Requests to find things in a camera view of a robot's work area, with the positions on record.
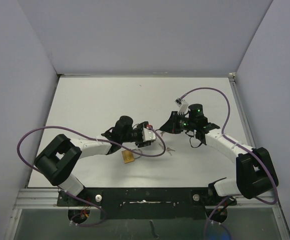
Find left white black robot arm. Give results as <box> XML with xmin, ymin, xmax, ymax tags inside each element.
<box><xmin>34</xmin><ymin>116</ymin><xmax>156</xmax><ymax>206</ymax></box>

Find silver key bunch on table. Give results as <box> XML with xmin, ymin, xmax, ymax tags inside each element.
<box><xmin>159</xmin><ymin>143</ymin><xmax>175</xmax><ymax>155</ymax></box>

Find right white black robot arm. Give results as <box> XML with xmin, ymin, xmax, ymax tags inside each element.
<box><xmin>160</xmin><ymin>104</ymin><xmax>278</xmax><ymax>205</ymax></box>

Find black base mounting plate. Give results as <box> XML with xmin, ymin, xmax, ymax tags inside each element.
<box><xmin>57</xmin><ymin>187</ymin><xmax>237</xmax><ymax>224</ymax></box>

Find aluminium frame rail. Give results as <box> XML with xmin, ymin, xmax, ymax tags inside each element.
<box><xmin>228</xmin><ymin>72</ymin><xmax>290</xmax><ymax>240</ymax></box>

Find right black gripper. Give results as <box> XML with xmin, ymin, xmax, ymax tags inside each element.
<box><xmin>160</xmin><ymin>111</ymin><xmax>196</xmax><ymax>135</ymax></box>

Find lower brass padlock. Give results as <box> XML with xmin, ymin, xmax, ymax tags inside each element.
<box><xmin>121</xmin><ymin>148</ymin><xmax>142</xmax><ymax>164</ymax></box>

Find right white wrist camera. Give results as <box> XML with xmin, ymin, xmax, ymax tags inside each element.
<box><xmin>175</xmin><ymin>98</ymin><xmax>189</xmax><ymax>116</ymax></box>

